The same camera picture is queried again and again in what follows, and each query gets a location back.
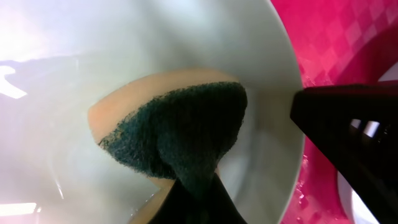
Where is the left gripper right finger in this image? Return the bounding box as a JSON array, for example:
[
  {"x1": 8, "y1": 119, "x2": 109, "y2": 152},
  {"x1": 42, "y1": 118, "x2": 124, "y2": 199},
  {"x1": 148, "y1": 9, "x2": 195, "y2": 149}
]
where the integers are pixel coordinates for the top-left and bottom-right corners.
[{"x1": 205, "y1": 173, "x2": 246, "y2": 224}]

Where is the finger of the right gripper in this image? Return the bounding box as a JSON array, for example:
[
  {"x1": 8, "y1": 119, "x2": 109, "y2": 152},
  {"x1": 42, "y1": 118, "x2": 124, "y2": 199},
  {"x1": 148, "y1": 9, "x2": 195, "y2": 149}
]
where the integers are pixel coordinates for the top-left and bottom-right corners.
[{"x1": 290, "y1": 83, "x2": 397, "y2": 223}]

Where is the green yellow sponge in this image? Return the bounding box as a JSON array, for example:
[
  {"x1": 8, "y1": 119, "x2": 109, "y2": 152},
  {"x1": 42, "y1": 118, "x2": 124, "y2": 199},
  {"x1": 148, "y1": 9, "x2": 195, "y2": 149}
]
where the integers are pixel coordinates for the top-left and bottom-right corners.
[{"x1": 88, "y1": 69, "x2": 248, "y2": 223}]

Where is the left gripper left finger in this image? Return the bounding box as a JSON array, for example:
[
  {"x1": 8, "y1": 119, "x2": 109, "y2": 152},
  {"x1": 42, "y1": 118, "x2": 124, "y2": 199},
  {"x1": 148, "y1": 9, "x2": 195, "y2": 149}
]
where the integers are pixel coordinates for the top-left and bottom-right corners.
[{"x1": 148, "y1": 179, "x2": 196, "y2": 224}]

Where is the light blue plate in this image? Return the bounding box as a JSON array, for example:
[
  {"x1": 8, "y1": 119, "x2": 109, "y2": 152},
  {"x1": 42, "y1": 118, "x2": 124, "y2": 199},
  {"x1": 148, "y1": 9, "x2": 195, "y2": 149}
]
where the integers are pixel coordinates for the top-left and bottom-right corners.
[
  {"x1": 1, "y1": 0, "x2": 303, "y2": 223},
  {"x1": 337, "y1": 63, "x2": 397, "y2": 224}
]

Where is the light blue plate front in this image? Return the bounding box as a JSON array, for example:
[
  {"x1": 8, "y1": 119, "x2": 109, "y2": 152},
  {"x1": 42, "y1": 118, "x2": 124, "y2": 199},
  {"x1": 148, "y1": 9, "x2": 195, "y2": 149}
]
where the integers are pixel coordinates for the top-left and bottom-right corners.
[{"x1": 1, "y1": 0, "x2": 303, "y2": 223}]

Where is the red plastic tray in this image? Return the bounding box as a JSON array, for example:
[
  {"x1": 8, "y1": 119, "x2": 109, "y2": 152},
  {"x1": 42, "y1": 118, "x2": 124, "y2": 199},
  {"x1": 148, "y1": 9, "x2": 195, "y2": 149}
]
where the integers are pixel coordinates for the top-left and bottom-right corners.
[{"x1": 272, "y1": 0, "x2": 397, "y2": 224}]

